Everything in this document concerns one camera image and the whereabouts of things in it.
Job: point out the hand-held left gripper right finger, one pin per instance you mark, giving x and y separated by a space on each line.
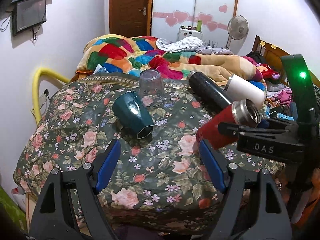
212 166

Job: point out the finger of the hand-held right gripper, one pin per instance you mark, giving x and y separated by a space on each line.
281 123
228 129

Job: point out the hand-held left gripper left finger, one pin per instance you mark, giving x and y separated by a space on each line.
108 166

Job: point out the red steel flask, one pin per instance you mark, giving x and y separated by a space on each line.
215 132

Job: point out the white tumbler cup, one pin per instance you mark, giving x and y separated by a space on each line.
246 90

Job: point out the teal faceted cup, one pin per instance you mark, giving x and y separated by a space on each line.
132 115

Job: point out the clear glass cup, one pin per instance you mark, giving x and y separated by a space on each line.
151 87

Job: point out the blue face mask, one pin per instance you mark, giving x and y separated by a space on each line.
282 117

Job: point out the pile of clothes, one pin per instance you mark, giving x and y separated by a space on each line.
277 90

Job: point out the green floral blanket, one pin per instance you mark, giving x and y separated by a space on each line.
150 177

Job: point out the black flask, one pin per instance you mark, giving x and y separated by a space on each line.
207 90

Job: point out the orange clothing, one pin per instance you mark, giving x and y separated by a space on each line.
312 200

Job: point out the wooden headboard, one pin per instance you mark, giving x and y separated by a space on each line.
271 52

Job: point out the grey white cloth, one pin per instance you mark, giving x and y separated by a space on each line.
181 45

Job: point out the standing fan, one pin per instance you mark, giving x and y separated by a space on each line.
237 27

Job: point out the white appliance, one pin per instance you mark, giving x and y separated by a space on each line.
187 33

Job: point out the green fabric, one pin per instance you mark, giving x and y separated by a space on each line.
10 210

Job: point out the green bottle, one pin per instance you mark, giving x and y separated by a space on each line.
199 25

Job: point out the colourful patchwork blanket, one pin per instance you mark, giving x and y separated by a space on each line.
117 52

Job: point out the brown wooden door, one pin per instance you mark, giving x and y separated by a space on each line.
125 5

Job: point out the yellow bed rail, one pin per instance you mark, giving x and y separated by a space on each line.
36 92

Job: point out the wall-mounted monitor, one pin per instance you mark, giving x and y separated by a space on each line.
30 15

